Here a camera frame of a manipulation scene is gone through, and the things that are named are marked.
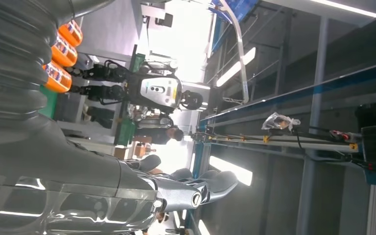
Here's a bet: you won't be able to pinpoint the orange bottle with clear cap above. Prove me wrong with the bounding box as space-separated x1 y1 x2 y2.
58 19 84 47
50 34 78 68
42 61 73 94

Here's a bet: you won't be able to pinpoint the green table mat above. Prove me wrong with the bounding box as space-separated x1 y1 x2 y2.
39 85 59 120

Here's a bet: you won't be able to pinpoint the person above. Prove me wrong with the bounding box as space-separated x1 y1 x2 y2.
135 117 185 145

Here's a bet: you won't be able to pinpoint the silver black humanoid robot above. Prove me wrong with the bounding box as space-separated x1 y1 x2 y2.
66 59 212 114

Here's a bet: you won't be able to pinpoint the aluminium beam with yellow clips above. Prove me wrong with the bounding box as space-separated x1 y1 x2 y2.
194 133 359 153

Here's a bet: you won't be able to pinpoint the white curved bar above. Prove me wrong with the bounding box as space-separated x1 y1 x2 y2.
218 0 250 104

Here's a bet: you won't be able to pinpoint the clear plastic bag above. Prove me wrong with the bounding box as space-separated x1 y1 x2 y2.
261 112 302 131

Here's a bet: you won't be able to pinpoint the grey steel column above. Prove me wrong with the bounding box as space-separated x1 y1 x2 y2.
295 16 330 235

